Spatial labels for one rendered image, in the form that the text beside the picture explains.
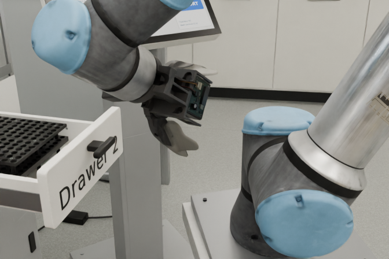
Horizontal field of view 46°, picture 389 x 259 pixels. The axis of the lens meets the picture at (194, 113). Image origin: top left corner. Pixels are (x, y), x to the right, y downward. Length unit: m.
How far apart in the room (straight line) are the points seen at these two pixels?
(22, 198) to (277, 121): 0.44
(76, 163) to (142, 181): 0.84
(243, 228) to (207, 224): 0.09
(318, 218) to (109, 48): 0.32
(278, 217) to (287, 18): 2.88
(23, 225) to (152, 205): 0.56
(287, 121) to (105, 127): 0.38
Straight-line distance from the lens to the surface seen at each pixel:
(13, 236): 1.30
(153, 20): 0.50
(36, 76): 2.45
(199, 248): 0.83
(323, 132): 0.58
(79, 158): 0.84
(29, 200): 0.82
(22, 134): 0.96
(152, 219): 1.76
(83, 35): 0.49
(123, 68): 0.54
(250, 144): 0.71
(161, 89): 0.59
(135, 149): 1.58
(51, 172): 0.76
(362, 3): 3.44
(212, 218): 0.87
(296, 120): 0.71
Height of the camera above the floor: 1.29
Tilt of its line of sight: 23 degrees down
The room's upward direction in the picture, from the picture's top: straight up
